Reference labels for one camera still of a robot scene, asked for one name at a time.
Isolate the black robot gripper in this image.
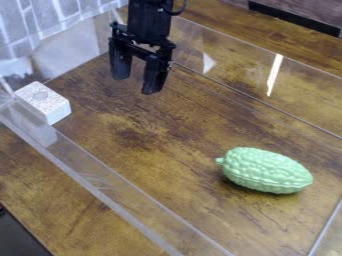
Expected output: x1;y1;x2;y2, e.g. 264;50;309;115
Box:
110;0;175;95

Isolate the white speckled rectangular block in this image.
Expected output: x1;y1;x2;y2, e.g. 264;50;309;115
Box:
15;81;73;125

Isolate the green bumpy bitter gourd toy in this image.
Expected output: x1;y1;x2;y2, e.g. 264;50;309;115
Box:
216;147;314;194

